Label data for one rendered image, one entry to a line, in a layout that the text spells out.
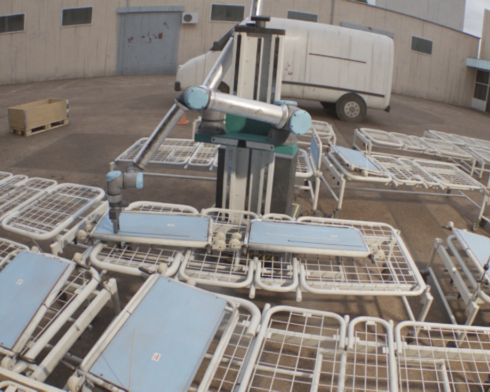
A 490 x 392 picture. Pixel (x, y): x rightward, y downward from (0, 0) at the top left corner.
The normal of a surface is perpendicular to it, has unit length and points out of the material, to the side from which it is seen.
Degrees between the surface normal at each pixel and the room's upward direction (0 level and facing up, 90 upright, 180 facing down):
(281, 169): 90
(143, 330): 7
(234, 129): 90
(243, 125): 90
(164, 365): 7
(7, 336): 5
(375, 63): 89
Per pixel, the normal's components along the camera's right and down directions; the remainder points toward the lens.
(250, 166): -0.26, 0.36
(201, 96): 0.18, 0.37
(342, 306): 0.07, -0.92
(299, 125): 0.38, 0.41
